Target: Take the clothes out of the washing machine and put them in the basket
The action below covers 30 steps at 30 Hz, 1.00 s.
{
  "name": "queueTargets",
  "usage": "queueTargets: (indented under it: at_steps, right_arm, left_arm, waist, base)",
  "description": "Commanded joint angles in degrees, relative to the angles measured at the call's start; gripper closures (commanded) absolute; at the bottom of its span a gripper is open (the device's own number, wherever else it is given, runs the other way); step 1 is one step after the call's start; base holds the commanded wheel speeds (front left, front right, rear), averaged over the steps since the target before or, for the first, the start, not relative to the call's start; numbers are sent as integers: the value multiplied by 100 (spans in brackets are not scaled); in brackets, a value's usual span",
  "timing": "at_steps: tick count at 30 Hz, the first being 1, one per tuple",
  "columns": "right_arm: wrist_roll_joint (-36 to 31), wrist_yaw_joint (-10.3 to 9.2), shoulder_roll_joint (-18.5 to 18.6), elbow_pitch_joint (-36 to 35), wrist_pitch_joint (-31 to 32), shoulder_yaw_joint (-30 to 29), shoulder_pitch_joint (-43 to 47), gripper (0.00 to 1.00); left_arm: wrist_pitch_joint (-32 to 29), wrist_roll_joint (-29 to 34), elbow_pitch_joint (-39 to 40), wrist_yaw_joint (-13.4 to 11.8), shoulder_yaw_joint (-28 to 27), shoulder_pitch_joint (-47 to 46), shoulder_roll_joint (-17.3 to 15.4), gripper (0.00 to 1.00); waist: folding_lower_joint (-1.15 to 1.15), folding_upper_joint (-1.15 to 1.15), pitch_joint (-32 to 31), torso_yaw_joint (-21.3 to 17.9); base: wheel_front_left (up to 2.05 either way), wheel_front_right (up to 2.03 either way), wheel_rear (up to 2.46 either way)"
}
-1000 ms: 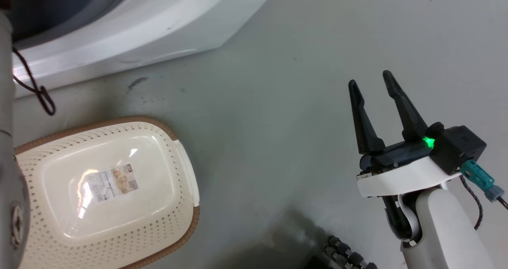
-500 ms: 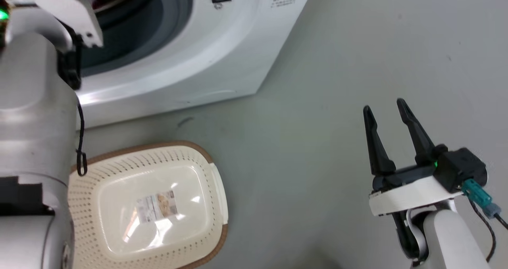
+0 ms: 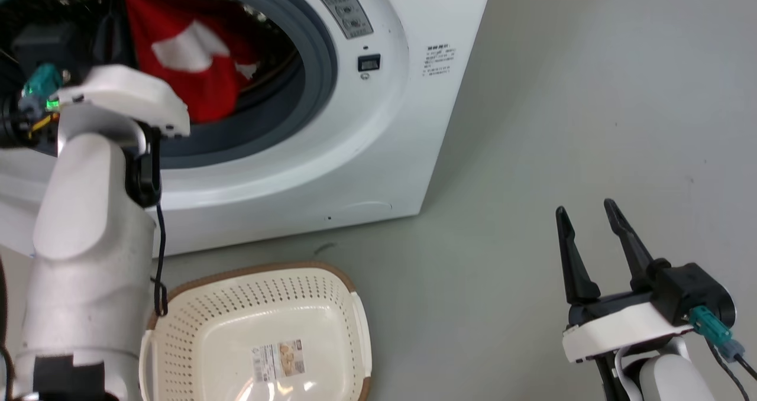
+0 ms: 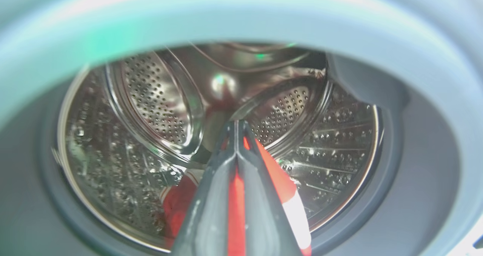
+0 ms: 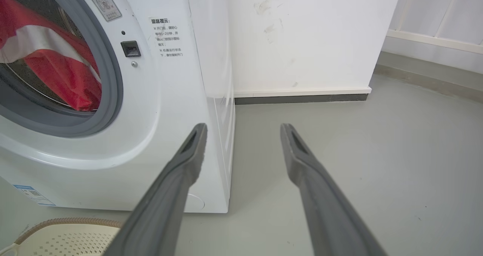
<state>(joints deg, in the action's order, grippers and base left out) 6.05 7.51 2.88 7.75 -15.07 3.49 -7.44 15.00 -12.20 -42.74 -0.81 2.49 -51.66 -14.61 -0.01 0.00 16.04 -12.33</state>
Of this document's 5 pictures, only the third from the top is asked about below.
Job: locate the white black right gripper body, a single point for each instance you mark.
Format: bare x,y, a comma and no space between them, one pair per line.
621,327

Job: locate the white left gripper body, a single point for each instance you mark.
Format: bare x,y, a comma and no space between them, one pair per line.
130,99

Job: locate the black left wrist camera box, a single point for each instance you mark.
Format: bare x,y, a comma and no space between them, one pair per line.
44,46

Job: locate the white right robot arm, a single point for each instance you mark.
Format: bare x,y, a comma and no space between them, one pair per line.
668,377

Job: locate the white front-load washing machine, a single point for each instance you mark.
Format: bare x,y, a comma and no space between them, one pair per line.
378,146

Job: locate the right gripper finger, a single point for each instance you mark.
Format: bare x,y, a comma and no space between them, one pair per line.
630,244
573,259

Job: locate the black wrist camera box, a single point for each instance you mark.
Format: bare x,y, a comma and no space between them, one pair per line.
44,46
692,291

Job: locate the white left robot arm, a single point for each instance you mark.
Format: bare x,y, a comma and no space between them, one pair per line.
89,259

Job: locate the cream perforated laundry basket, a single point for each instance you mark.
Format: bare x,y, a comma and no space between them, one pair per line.
236,324

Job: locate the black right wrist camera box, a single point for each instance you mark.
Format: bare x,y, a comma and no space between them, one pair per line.
692,291

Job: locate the red and white garment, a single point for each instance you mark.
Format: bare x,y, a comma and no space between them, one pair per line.
201,87

